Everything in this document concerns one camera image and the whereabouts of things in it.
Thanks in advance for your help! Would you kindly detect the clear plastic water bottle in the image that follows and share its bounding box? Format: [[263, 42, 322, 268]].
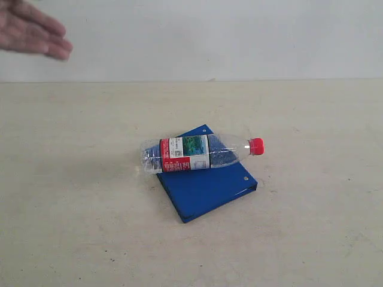
[[141, 133, 265, 174]]

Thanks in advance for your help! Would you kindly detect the blue binder notebook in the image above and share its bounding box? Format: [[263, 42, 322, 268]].
[[155, 125, 258, 223]]

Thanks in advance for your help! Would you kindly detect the person's bare hand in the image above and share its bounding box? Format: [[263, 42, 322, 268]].
[[1, 1, 73, 61]]

